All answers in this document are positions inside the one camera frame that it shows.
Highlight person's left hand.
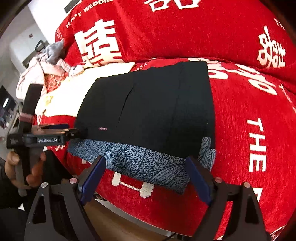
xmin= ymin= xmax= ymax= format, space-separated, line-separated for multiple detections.
xmin=4 ymin=151 xmax=46 ymax=189

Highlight black pants with patterned lining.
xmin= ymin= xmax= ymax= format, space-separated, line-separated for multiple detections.
xmin=68 ymin=62 xmax=216 ymax=193

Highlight red blanket with white characters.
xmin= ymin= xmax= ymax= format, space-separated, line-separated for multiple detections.
xmin=38 ymin=1 xmax=295 ymax=236

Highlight pile of clothes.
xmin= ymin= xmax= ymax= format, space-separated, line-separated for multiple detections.
xmin=16 ymin=41 xmax=85 ymax=100

